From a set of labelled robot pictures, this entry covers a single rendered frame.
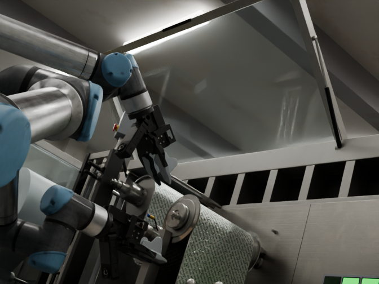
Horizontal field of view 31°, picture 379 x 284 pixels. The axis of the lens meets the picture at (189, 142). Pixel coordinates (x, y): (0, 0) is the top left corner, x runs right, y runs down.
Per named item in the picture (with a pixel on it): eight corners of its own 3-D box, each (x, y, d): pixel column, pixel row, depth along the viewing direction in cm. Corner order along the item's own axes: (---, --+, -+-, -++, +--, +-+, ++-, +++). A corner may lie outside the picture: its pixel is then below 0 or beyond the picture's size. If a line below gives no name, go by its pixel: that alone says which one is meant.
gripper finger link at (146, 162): (172, 178, 188) (163, 147, 185) (157, 187, 184) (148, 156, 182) (164, 177, 190) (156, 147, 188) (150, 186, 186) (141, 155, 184)
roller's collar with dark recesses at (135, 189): (116, 199, 209) (123, 180, 211) (131, 207, 212) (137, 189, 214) (128, 198, 204) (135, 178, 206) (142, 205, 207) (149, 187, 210)
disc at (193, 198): (156, 242, 191) (171, 195, 197) (157, 243, 191) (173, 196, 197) (190, 242, 180) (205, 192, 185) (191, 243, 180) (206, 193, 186)
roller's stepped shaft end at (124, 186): (106, 185, 205) (109, 176, 206) (121, 194, 208) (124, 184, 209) (112, 185, 203) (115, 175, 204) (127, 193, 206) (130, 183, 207)
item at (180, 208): (176, 199, 191) (189, 207, 184) (181, 202, 192) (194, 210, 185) (162, 222, 190) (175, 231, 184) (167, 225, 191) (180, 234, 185)
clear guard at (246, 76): (101, 60, 283) (101, 60, 284) (140, 171, 290) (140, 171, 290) (291, -12, 204) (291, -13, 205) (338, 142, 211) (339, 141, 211)
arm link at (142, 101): (132, 97, 175) (114, 102, 181) (139, 114, 176) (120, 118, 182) (152, 88, 180) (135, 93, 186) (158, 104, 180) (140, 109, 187)
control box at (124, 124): (109, 136, 248) (118, 112, 252) (126, 142, 249) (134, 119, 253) (113, 129, 242) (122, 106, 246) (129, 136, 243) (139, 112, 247)
